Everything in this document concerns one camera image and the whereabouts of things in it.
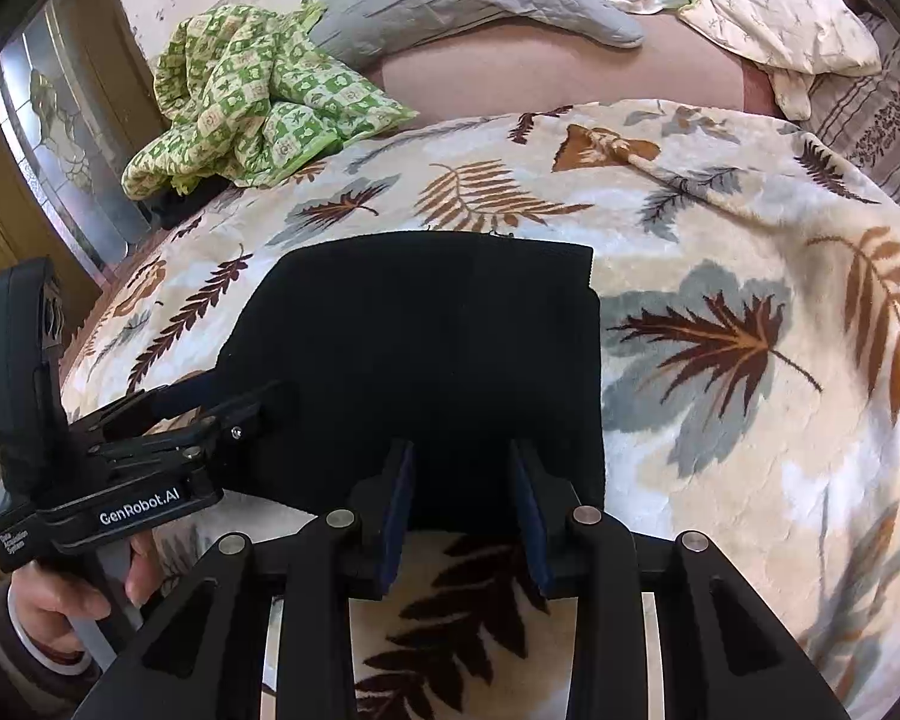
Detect person's left hand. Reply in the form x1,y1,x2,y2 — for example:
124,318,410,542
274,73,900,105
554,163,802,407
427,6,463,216
11,538,166,666

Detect grey quilted pillow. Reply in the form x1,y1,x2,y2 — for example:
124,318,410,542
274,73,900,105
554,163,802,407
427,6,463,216
307,0,646,76

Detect leaf print fleece blanket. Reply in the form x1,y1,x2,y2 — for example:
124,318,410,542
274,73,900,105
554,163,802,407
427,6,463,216
60,97,900,720

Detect green checked cloth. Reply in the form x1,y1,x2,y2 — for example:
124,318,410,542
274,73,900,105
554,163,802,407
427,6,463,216
120,4,419,202

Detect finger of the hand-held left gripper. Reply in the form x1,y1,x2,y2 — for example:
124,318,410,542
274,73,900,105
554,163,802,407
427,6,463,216
67,379,302,441
88,411,272,467

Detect pink bed sheet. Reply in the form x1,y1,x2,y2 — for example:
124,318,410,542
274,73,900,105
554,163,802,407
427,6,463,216
360,15,788,128

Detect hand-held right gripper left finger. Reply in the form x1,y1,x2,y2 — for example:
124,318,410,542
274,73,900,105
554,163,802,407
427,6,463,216
75,439,419,720

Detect patterned glass door panel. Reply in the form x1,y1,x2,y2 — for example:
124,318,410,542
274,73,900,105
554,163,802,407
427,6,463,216
0,7,151,271

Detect striped floral bed sheet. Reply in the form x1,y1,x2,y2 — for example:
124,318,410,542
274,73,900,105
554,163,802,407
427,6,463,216
802,15,900,203

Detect cream printed pillow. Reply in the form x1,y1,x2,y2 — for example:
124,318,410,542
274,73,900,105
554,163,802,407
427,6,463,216
675,0,884,121

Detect dark cloth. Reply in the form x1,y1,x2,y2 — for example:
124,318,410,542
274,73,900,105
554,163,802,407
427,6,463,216
139,178,222,231

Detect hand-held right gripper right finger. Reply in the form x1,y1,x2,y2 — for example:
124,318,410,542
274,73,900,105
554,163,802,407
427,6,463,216
510,439,852,720

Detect black pants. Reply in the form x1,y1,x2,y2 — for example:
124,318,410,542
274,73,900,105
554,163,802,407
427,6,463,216
217,234,608,535

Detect person's left forearm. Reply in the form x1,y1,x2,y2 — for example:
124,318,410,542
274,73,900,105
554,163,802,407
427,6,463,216
0,583,102,720

